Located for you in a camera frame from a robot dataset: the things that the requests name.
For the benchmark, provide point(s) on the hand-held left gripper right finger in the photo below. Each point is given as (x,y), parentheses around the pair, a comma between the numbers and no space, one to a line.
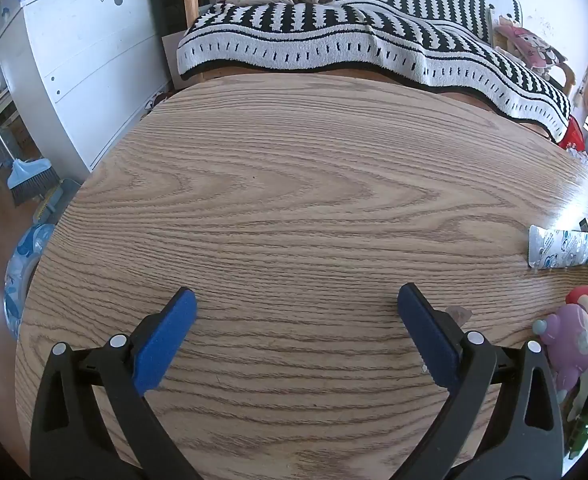
(426,340)

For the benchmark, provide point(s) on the blue broom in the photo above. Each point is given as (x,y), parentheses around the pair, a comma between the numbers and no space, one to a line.
(31,180)

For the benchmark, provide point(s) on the scattered printed papers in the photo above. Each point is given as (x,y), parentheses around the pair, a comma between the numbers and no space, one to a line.
(579,154)

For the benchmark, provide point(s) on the pink purple plush toy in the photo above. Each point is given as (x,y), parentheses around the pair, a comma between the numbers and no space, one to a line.
(574,330)

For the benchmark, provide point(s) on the silver blue printed wrapper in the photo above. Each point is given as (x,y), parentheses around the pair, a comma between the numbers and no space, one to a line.
(559,247)

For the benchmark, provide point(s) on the grey dustpan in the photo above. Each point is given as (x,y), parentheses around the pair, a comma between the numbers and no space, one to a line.
(56,200)

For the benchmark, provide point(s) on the black cabinet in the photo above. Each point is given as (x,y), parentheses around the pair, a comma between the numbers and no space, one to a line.
(169,5)

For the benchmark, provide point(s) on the clear plastic scrap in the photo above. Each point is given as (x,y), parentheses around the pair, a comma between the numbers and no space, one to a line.
(459,315)

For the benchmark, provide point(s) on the pink cartoon pillow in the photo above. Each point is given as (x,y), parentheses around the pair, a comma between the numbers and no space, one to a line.
(529,45)

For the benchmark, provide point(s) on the black white striped blanket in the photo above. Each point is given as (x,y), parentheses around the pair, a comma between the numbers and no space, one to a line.
(324,35)

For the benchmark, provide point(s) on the colourful cloth toy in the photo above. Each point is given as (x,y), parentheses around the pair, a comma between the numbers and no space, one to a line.
(153,104)

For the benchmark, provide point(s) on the white dresser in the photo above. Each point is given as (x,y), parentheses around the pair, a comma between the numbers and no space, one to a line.
(89,60)

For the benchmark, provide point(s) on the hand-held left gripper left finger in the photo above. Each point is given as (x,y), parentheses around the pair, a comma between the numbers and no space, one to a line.
(166,340)

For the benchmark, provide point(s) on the wooden sofa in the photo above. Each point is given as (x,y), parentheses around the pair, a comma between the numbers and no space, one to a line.
(190,5)

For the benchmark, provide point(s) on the grey flat box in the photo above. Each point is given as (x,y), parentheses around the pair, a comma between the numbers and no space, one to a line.
(174,60)

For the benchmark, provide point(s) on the red bag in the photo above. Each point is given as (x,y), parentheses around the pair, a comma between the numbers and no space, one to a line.
(571,135)

